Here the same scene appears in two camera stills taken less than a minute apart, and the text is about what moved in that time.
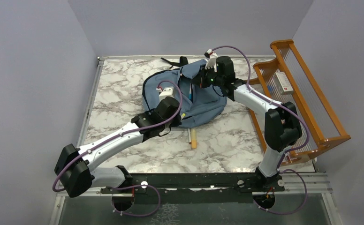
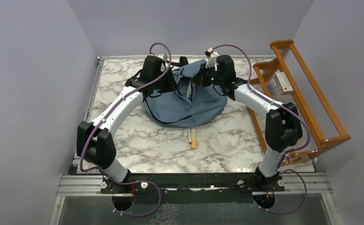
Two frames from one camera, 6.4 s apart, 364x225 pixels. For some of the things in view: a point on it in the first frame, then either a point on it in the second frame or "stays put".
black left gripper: x=177 y=122 -> x=172 y=85
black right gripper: x=201 y=73 stays put
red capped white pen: x=189 y=135 stays put
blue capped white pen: x=190 y=92 stays put
